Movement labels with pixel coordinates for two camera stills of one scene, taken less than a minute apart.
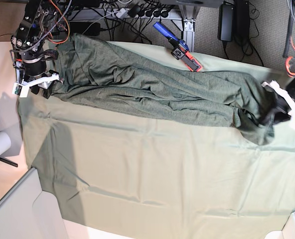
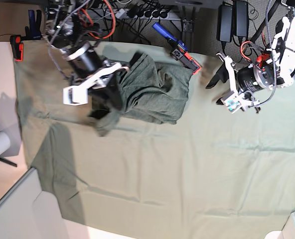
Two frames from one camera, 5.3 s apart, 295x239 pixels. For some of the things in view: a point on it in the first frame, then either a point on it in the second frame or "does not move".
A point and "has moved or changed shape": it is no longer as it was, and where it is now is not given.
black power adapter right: (241, 22) does not move
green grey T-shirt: (102, 71) has moved or changed shape
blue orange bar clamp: (181, 51) does not move
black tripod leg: (7, 162) does not move
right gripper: (294, 88) to (249, 78)
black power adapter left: (225, 21) does not move
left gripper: (34, 64) to (82, 60)
